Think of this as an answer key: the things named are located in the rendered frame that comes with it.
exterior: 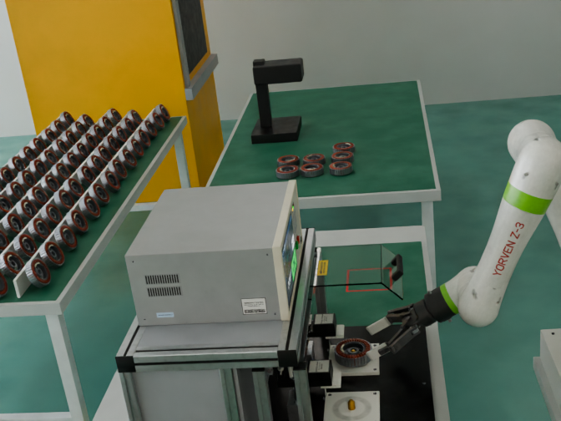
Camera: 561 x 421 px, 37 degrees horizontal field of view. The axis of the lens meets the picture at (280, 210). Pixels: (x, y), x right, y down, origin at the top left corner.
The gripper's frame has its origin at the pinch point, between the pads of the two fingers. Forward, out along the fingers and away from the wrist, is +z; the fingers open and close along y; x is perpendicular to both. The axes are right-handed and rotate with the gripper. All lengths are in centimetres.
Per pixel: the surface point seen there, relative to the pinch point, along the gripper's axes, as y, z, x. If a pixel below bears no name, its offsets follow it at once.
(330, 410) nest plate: -25.0, 12.8, 1.3
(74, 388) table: 52, 128, 17
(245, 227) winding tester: -20, 1, 56
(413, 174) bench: 154, -12, -17
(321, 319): -0.3, 7.8, 14.5
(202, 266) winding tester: -32, 11, 58
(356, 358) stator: -5.5, 4.9, 0.6
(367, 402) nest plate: -21.8, 4.0, -3.8
